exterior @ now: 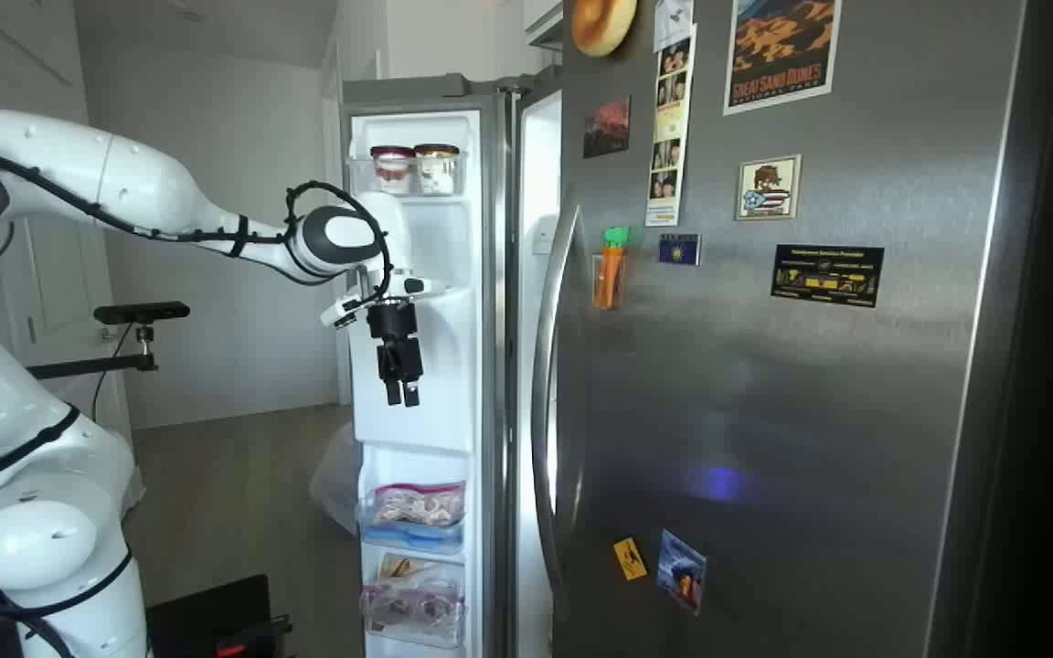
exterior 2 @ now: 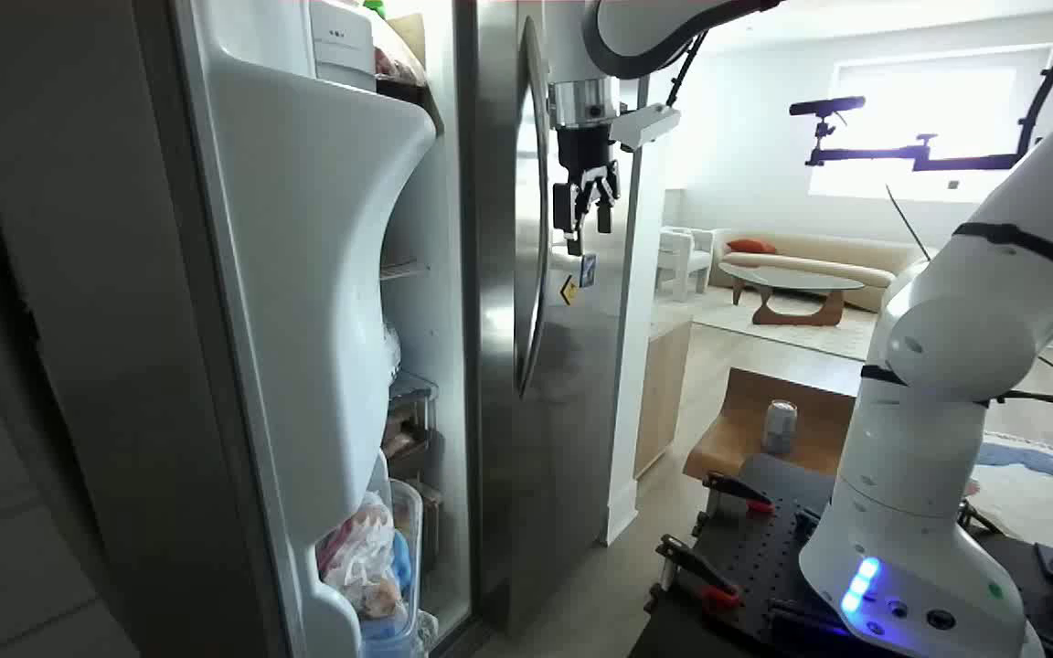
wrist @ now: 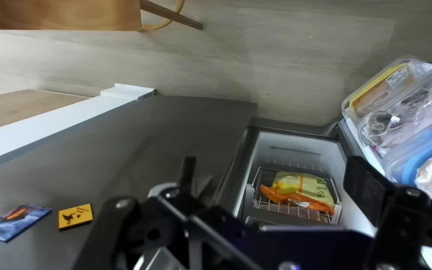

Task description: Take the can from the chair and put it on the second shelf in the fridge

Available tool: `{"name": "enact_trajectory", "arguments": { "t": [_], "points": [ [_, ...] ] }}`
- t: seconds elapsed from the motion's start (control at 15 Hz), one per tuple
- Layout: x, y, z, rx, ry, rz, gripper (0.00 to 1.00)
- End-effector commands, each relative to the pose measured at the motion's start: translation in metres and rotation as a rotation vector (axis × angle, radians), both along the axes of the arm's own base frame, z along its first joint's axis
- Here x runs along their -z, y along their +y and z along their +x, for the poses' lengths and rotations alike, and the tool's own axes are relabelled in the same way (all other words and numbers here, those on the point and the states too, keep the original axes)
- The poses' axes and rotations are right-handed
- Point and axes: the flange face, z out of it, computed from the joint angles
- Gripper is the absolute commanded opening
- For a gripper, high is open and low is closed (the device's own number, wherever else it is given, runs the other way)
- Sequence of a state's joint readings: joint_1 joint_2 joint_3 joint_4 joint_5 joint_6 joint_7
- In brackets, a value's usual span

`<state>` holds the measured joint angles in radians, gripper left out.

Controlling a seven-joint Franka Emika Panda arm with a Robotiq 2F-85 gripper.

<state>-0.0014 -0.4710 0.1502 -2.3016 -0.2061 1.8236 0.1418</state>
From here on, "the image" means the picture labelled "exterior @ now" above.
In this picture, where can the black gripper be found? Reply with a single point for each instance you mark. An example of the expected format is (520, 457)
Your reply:
(394, 329)

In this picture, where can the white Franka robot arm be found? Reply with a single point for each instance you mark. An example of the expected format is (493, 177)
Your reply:
(64, 159)

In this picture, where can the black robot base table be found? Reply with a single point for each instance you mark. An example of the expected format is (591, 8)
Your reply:
(203, 605)

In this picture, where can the carrot fridge magnet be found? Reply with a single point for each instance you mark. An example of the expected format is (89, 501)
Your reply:
(607, 276)

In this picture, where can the stainless steel fridge door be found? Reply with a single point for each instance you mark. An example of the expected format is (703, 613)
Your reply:
(793, 424)

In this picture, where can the donut fridge magnet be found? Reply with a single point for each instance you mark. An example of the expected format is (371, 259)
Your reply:
(602, 25)

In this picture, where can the stainless steel fridge cabinet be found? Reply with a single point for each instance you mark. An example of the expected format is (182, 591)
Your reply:
(1039, 368)

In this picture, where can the white-lined freezer door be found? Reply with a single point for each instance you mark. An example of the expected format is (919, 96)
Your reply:
(419, 416)

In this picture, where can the translucent white bag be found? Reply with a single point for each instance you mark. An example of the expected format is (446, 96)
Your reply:
(338, 480)

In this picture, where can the frozen food bag blue seal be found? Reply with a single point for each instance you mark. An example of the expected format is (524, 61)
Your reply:
(415, 508)

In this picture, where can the frozen food bag clear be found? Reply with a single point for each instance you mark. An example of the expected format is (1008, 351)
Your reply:
(415, 602)

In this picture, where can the ice cream tub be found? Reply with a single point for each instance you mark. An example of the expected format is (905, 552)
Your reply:
(436, 170)
(393, 170)

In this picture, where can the yellow sign magnet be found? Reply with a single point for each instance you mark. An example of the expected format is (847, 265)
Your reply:
(628, 562)

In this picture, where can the small blue magnet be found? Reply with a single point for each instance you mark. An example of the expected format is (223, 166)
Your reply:
(677, 250)

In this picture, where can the blue picture magnet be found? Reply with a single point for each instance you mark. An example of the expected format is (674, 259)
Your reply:
(680, 572)

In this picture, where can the dark red picture magnet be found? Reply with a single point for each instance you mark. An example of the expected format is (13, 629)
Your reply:
(607, 128)

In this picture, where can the photo strip magnet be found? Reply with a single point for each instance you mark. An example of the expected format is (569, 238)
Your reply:
(671, 132)

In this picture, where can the square cartoon magnet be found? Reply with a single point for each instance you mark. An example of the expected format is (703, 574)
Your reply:
(770, 187)

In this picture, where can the black plaque magnet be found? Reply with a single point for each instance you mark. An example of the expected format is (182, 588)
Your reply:
(826, 276)

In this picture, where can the white paper magnet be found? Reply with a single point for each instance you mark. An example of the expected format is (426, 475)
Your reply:
(674, 16)

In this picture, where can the white panel room door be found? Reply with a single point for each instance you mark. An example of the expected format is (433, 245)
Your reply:
(28, 75)

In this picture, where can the orange poster magnet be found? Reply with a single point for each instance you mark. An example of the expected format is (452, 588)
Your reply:
(784, 49)

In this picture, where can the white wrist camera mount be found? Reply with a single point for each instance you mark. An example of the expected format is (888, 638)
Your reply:
(412, 289)

